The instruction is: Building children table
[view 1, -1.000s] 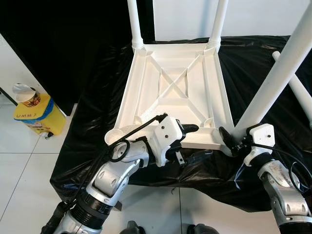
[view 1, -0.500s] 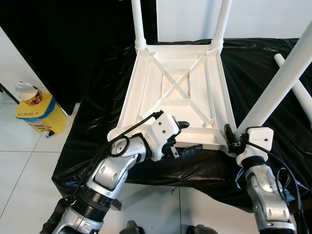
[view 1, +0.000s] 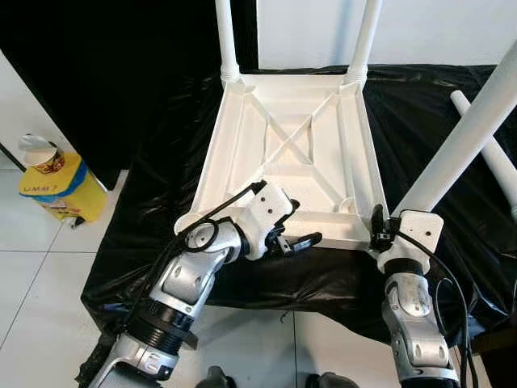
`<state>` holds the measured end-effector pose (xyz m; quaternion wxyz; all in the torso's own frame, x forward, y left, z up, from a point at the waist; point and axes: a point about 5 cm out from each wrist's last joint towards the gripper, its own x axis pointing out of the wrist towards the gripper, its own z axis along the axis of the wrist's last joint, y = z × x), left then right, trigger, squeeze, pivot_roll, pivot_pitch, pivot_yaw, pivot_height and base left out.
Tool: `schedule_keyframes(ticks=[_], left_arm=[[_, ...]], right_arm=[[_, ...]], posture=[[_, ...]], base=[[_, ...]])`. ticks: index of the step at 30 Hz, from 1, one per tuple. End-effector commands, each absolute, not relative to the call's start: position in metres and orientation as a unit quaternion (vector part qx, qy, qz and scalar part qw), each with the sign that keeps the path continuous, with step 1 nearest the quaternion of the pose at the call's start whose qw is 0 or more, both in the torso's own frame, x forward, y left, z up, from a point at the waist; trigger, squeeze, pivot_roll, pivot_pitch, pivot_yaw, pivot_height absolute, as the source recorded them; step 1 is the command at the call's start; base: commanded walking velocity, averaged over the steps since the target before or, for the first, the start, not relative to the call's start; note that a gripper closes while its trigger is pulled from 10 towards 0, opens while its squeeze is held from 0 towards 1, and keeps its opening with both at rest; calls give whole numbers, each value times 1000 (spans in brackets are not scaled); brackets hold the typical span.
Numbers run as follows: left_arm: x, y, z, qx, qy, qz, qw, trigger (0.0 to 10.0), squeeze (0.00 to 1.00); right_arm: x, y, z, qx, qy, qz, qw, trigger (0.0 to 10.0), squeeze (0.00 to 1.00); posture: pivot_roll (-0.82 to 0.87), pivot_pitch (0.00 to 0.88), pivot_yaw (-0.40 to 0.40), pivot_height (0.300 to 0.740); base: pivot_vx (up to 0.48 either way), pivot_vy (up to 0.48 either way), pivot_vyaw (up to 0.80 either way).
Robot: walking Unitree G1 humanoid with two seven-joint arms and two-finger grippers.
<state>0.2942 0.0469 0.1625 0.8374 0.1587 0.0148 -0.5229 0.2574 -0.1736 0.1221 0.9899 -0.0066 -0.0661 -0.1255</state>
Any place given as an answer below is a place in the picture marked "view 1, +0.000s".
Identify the dark wooden table leg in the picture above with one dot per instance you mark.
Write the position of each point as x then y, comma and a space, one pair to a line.
186, 335

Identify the black plastic table sheet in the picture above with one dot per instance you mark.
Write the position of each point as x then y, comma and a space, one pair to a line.
145, 242

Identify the dark right robot foot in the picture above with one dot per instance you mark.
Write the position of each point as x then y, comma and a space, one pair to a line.
331, 381

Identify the dark robot foot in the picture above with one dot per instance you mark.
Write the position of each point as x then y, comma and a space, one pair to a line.
216, 378
331, 381

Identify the dark left robot foot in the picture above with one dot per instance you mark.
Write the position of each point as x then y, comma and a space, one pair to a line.
216, 378

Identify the yellow blue cardboard box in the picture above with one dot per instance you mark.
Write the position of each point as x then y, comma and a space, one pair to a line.
73, 194

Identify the black door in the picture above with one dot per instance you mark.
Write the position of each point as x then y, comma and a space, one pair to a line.
121, 65

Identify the white brown paper cup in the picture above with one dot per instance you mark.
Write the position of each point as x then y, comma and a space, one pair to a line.
44, 158

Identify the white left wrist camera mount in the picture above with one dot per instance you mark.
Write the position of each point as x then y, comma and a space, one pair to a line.
271, 218

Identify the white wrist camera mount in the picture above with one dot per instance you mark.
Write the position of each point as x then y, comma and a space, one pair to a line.
420, 230
271, 218

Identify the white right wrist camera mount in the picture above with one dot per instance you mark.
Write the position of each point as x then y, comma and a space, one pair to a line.
420, 230

